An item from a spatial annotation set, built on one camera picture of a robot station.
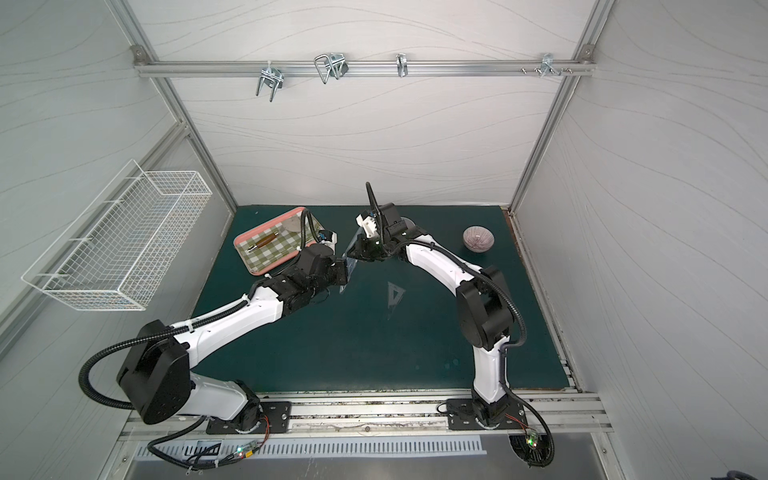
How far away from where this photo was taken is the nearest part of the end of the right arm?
67 centimetres

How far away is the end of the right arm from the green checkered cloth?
41 centimetres

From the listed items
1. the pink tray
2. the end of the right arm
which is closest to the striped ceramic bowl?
the end of the right arm

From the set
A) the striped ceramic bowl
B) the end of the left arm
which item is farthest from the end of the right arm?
the striped ceramic bowl

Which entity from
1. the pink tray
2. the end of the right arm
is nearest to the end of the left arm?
the end of the right arm

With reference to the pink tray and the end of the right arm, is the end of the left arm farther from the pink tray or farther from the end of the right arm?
the pink tray

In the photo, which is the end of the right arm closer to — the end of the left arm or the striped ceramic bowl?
the end of the left arm

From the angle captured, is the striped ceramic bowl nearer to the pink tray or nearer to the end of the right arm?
the end of the right arm

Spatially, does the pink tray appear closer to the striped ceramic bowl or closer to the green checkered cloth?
the green checkered cloth

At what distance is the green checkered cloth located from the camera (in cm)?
106

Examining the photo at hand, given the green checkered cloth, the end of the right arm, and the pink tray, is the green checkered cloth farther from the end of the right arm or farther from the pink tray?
the end of the right arm

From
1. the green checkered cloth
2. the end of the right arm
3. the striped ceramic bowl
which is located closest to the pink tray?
the green checkered cloth

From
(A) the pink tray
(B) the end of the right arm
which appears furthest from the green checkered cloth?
(B) the end of the right arm

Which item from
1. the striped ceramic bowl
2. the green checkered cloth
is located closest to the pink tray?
the green checkered cloth

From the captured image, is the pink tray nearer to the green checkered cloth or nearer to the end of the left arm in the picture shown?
the green checkered cloth
